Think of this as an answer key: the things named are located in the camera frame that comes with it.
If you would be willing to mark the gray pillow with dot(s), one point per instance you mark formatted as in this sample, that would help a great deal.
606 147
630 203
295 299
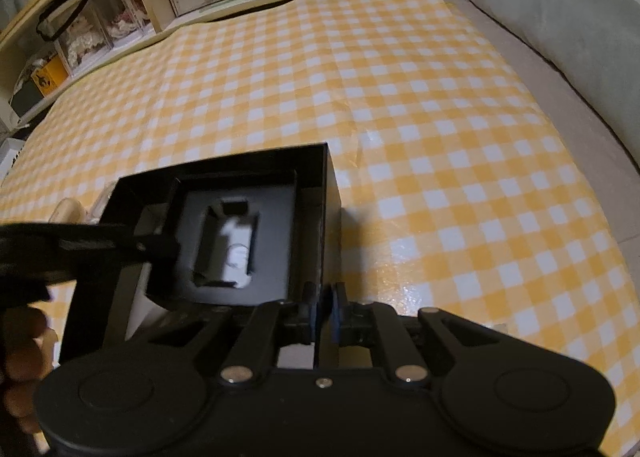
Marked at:
593 43

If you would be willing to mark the doll in clear case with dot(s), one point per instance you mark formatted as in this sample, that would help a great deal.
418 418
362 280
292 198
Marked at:
74 28
125 20

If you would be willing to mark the doll in right clear case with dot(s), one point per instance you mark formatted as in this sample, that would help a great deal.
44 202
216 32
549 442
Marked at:
125 20

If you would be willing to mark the yellow cardboard box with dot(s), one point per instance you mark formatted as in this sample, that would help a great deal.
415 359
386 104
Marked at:
48 74

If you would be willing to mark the yellow white checkered cloth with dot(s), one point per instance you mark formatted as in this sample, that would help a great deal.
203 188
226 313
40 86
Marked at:
457 190

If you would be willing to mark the doll in left clear case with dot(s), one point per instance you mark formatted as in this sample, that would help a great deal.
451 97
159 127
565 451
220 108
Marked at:
74 28

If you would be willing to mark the person's left hand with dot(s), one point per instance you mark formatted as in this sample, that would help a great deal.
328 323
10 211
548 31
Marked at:
23 364

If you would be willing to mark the black inner tray insert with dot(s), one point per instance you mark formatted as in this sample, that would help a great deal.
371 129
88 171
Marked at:
235 247

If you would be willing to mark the light wooden oval case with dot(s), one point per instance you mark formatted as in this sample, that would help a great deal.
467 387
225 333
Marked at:
69 211

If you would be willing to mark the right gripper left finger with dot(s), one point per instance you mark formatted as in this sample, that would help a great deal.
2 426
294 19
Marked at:
308 301

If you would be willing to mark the clear nail tips box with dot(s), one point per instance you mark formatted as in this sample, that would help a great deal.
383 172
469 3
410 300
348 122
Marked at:
98 207

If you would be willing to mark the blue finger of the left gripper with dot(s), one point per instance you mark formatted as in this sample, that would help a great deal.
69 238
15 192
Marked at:
51 253

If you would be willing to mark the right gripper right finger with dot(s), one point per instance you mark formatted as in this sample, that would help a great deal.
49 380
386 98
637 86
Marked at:
341 309

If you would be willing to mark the black box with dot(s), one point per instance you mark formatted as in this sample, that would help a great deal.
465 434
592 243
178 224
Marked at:
102 307

